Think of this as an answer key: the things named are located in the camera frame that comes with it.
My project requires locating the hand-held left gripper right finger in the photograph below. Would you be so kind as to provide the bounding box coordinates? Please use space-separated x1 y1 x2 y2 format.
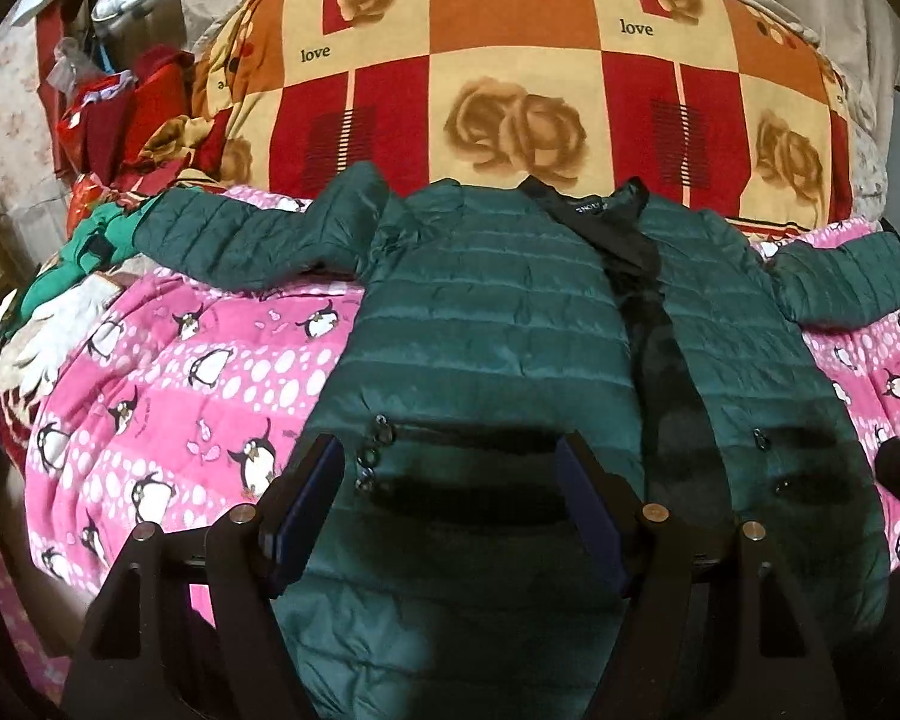
557 431 848 720

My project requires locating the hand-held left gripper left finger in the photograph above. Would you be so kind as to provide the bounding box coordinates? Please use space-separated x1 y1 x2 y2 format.
64 433 345 720

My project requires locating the green puffer jacket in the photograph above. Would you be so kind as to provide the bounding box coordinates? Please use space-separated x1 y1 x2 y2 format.
131 176 900 720

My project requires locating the red clothes pile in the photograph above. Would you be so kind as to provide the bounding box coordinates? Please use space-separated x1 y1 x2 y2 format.
56 45 196 188

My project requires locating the pink penguin blanket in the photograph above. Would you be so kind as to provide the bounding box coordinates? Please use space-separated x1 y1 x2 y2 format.
26 187 900 616

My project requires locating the white patterned cloth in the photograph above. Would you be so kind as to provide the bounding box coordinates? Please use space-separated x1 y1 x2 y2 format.
0 277 121 406

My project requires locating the green cloth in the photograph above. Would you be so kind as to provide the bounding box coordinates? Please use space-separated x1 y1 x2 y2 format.
19 202 151 316

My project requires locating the rose-print checked quilt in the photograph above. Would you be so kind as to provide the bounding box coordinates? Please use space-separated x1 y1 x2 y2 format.
116 0 856 241

